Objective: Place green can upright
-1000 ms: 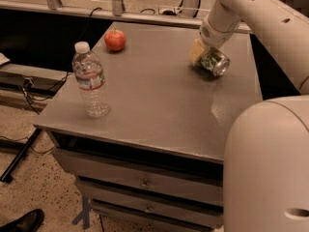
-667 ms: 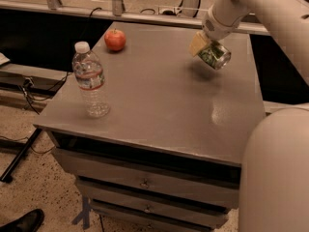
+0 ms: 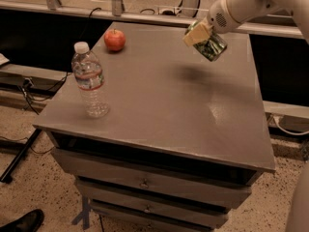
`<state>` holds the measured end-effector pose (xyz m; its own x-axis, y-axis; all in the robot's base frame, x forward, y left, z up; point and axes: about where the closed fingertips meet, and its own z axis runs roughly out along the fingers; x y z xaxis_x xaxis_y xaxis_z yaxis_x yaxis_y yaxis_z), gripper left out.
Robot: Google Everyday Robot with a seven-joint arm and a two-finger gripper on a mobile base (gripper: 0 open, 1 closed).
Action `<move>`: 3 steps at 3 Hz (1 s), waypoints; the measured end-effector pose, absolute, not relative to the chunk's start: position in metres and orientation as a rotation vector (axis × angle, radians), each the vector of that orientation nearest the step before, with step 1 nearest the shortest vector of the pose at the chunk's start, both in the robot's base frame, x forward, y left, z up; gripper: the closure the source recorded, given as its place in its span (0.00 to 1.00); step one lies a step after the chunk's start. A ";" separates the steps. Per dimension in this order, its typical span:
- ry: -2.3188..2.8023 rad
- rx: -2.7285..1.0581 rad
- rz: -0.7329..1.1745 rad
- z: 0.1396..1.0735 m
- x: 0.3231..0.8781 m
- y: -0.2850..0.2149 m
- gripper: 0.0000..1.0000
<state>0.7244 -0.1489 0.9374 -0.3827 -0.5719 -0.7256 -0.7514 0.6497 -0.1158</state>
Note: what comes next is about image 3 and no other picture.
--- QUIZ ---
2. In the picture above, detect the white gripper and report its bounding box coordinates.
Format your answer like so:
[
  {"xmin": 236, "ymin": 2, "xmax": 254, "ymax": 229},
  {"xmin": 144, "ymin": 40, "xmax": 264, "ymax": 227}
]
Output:
[{"xmin": 183, "ymin": 0, "xmax": 240, "ymax": 46}]

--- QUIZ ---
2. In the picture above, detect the green soda can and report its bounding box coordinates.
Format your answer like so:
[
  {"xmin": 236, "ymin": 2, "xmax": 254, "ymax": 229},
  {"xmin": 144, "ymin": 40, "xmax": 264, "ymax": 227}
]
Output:
[{"xmin": 184, "ymin": 20, "xmax": 227, "ymax": 62}]

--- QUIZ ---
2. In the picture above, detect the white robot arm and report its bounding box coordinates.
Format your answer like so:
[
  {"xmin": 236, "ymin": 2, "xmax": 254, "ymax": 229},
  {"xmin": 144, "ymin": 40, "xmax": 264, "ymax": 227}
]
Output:
[{"xmin": 183, "ymin": 0, "xmax": 309, "ymax": 61}]

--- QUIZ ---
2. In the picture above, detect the white power strip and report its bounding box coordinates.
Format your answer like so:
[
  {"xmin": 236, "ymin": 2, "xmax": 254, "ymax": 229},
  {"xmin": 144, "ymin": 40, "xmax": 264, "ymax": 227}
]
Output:
[{"xmin": 158, "ymin": 7, "xmax": 181, "ymax": 16}]

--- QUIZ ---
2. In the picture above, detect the red apple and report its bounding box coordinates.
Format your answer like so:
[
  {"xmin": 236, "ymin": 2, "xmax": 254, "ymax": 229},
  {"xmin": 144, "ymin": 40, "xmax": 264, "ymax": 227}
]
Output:
[{"xmin": 103, "ymin": 29, "xmax": 126, "ymax": 52}]

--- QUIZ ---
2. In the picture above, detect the grey drawer cabinet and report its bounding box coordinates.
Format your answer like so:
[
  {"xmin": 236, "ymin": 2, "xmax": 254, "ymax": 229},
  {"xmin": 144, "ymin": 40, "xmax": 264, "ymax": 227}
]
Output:
[{"xmin": 35, "ymin": 23, "xmax": 275, "ymax": 232}]

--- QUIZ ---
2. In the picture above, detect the clear plastic water bottle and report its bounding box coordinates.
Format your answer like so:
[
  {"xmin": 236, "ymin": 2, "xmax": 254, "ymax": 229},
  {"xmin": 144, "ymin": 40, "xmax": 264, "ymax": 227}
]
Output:
[{"xmin": 71, "ymin": 42, "xmax": 109, "ymax": 118}]

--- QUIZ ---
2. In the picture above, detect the black metal stand leg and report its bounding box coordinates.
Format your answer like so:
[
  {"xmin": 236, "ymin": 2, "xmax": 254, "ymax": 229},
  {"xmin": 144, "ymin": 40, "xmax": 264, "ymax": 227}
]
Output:
[{"xmin": 0, "ymin": 129, "xmax": 41, "ymax": 184}]

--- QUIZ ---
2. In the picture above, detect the black shoe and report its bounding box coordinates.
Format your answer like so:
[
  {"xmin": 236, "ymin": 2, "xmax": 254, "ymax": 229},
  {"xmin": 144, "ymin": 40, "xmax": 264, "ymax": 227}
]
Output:
[{"xmin": 0, "ymin": 209, "xmax": 44, "ymax": 232}]

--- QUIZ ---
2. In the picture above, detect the white cable at right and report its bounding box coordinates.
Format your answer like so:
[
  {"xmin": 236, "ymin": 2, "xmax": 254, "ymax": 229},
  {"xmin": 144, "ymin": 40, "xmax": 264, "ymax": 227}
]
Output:
[{"xmin": 269, "ymin": 113, "xmax": 309, "ymax": 137}]

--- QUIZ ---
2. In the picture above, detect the black cable on floor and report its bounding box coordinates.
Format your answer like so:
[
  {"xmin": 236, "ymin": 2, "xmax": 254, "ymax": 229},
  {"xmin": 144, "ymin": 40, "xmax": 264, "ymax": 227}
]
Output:
[{"xmin": 17, "ymin": 7, "xmax": 103, "ymax": 114}]

